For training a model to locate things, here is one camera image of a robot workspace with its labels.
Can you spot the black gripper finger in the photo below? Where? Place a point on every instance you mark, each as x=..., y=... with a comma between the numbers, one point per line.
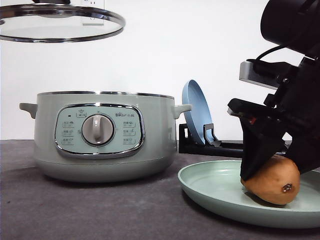
x=305, y=153
x=261, y=144

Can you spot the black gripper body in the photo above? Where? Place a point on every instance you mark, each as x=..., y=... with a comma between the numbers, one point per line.
x=294, y=108

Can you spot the brown potato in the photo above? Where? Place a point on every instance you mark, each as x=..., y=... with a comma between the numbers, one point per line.
x=277, y=182

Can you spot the green plate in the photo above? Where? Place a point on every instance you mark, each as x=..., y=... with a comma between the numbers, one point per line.
x=218, y=186

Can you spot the glass pot lid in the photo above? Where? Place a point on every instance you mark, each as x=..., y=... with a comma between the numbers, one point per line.
x=57, y=21

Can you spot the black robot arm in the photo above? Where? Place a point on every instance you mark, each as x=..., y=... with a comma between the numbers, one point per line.
x=295, y=26

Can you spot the blue plate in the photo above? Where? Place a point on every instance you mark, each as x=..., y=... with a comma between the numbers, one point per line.
x=200, y=114

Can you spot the green electric steamer pot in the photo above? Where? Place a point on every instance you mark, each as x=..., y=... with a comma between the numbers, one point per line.
x=105, y=136

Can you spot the black dish rack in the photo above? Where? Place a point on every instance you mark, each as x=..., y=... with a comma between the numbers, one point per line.
x=211, y=145

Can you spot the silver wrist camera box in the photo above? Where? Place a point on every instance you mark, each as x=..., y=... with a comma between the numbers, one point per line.
x=248, y=74

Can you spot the white wall socket left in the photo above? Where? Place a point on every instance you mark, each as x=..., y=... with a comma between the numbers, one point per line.
x=91, y=22

